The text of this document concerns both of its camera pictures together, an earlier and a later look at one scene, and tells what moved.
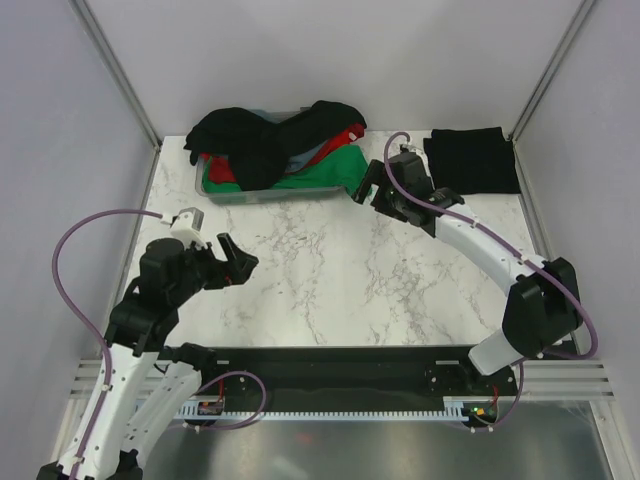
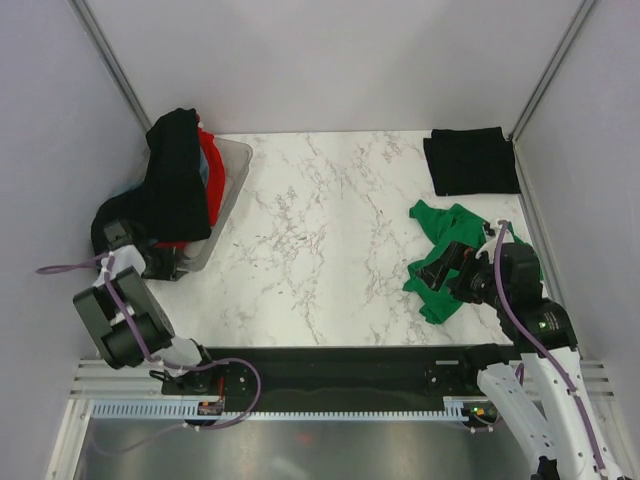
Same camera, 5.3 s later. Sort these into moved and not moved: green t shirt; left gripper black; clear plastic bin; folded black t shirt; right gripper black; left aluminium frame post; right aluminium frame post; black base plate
Moved: green t shirt; left gripper black; clear plastic bin; right gripper black
Not moved: black base plate; right aluminium frame post; folded black t shirt; left aluminium frame post
